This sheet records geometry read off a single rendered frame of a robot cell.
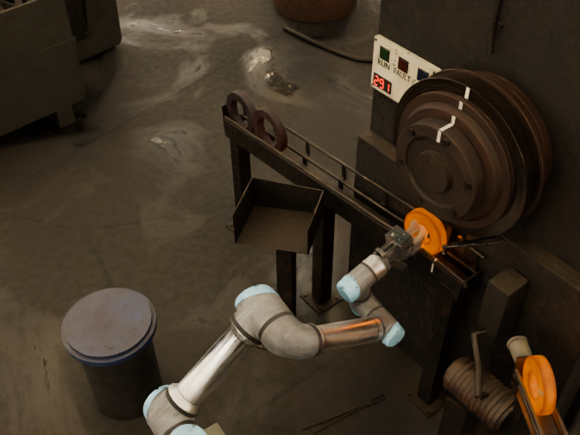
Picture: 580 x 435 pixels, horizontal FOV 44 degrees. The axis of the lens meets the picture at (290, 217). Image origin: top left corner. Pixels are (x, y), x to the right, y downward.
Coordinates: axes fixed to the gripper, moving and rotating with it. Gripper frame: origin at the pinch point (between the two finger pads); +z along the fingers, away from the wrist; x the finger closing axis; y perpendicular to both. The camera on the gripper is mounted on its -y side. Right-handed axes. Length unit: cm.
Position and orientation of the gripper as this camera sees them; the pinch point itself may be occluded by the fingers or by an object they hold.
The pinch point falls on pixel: (425, 227)
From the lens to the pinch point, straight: 230.5
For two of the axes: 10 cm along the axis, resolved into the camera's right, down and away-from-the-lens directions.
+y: -2.0, -5.9, -7.8
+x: -6.2, -5.4, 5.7
